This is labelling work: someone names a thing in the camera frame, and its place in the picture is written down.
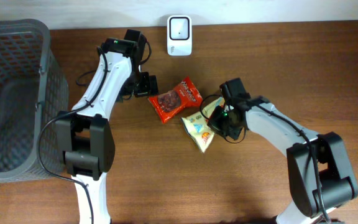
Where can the red orange snack bag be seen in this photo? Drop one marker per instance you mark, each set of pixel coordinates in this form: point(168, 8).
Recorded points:
point(182, 96)

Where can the white barcode scanner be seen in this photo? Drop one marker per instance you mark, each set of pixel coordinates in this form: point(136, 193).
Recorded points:
point(179, 35)

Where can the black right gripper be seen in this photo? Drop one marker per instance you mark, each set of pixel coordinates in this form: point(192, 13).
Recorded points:
point(224, 123)

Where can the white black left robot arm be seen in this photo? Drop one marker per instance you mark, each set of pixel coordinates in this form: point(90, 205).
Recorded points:
point(85, 142)

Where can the grey plastic mesh basket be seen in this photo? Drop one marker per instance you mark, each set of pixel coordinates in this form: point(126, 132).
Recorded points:
point(33, 89)

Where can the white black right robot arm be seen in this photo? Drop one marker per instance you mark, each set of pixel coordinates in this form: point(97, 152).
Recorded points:
point(321, 177)

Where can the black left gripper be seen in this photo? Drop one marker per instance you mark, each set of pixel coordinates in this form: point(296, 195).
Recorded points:
point(146, 86)

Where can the cream yellow snack bag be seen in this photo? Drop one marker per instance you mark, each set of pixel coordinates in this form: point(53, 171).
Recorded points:
point(196, 125)

